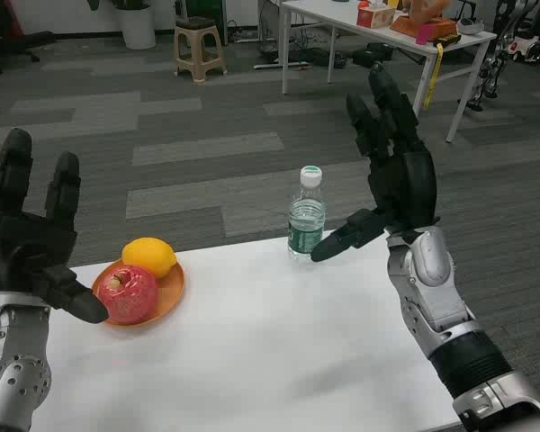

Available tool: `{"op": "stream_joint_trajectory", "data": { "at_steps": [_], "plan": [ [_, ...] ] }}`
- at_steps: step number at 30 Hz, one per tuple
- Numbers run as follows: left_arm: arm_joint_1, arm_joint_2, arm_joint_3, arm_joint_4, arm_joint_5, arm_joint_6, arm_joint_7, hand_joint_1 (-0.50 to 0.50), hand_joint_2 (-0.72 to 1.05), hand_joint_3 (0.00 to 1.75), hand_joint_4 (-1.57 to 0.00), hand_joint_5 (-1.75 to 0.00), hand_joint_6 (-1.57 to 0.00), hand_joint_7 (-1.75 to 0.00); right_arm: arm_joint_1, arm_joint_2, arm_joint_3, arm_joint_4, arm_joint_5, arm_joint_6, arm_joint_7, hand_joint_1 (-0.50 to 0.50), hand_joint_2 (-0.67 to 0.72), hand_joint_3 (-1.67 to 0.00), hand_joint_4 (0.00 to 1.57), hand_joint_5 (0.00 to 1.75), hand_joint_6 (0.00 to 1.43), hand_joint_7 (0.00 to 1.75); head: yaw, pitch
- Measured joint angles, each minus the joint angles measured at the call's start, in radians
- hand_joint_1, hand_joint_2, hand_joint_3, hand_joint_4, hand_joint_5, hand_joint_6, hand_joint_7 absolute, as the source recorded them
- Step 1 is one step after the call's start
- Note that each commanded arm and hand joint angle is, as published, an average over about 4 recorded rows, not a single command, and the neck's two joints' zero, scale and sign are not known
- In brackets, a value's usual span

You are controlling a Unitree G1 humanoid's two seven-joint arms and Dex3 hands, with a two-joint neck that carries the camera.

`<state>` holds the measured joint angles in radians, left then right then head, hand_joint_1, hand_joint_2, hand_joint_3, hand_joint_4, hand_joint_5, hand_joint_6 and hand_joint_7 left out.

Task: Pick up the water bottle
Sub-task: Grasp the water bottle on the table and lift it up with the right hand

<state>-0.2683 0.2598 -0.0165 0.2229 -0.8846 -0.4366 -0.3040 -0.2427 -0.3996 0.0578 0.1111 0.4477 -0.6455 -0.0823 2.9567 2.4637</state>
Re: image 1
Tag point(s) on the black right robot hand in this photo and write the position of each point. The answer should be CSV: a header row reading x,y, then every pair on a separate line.
x,y
407,189

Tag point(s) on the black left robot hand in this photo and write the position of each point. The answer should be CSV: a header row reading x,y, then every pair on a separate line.
x,y
13,243

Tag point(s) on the clear water bottle green label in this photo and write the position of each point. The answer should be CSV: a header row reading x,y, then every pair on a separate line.
x,y
303,216

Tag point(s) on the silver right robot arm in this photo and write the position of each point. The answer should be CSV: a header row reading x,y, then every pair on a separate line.
x,y
432,279

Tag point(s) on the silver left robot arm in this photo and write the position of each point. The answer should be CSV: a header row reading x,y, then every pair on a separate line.
x,y
18,378

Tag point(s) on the red apple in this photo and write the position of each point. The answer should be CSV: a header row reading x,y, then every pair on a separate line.
x,y
130,292

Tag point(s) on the yellow lemon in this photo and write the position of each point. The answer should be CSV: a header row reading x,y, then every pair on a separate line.
x,y
146,254

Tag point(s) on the black equipment case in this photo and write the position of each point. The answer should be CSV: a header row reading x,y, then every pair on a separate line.
x,y
371,55

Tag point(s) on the silver black humanoid robot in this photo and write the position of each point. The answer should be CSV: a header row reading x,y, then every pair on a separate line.
x,y
490,72

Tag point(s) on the yellow tape measure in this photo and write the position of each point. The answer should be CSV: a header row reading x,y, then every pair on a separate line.
x,y
445,40

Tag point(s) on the pink cup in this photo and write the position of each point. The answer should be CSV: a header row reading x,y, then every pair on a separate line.
x,y
424,33

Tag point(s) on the orange flat box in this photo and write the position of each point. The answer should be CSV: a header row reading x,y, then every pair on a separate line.
x,y
441,29

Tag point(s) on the orange plastic plate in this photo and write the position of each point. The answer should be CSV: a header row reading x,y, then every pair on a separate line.
x,y
171,292

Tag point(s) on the orange tissue box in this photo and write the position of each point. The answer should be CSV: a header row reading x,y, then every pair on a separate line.
x,y
375,18

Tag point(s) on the brown plush toy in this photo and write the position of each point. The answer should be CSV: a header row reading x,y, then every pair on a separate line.
x,y
425,9

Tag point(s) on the white standing desk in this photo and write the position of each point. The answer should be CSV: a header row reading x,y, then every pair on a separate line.
x,y
272,66

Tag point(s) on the white metal-legged table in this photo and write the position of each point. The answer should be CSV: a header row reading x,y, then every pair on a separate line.
x,y
342,18

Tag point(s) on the small white toy car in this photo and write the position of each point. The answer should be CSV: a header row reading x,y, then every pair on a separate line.
x,y
524,47

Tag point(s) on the black office chair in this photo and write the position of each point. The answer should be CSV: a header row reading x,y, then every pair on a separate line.
x,y
9,45

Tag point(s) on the white plant pot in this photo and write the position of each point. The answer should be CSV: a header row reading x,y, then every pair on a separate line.
x,y
137,27

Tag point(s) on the beige plastic stool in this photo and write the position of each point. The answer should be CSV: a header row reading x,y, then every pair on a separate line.
x,y
198,31

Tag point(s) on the green potted plant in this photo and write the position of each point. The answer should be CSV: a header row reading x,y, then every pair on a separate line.
x,y
130,3

